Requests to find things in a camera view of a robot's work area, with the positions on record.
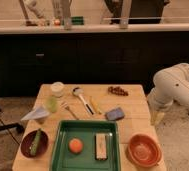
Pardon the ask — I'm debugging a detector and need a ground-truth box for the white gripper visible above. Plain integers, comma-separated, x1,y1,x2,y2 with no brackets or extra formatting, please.
149,106,165,126

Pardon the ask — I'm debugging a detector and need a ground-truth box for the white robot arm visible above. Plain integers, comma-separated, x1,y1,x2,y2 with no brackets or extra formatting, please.
147,63,189,125

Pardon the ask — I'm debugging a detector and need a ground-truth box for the orange clay bowl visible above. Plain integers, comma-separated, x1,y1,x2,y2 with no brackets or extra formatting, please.
126,134,162,168

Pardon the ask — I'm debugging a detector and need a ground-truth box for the yellow marker pen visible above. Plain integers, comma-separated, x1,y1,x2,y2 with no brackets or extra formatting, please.
90,96,102,114

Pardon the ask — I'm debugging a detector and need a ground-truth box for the orange fruit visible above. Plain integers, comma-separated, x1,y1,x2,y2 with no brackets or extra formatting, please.
69,138,83,154

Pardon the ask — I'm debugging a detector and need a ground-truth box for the silver fork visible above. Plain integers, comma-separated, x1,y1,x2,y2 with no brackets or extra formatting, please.
61,102,79,120

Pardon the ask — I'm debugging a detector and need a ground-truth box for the green plastic tray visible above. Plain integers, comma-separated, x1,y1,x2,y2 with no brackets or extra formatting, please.
49,120,121,171

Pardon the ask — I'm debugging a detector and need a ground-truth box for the white round container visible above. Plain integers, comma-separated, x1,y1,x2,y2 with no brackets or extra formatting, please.
50,82,64,97

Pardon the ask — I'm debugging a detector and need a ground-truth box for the light green cup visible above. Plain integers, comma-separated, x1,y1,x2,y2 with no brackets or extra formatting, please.
46,96,57,113

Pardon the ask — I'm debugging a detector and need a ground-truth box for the green cucumber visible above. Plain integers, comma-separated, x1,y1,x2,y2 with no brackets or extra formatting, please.
30,129,42,156

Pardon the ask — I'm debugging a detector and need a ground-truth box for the green box on counter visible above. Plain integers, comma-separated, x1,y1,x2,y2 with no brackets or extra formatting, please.
72,16,84,25

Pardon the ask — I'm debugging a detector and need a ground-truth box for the dark red bowl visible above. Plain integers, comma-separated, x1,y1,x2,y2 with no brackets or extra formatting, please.
20,130,48,158

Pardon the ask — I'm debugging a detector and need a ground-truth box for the red small object on counter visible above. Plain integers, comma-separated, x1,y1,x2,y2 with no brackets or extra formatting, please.
54,19,61,26

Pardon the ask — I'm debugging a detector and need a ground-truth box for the black tripod stand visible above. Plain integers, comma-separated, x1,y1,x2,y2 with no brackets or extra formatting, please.
0,103,26,138

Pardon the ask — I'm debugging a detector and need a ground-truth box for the silver spoon black handle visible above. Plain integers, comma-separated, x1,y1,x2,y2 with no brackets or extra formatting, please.
72,87,94,115

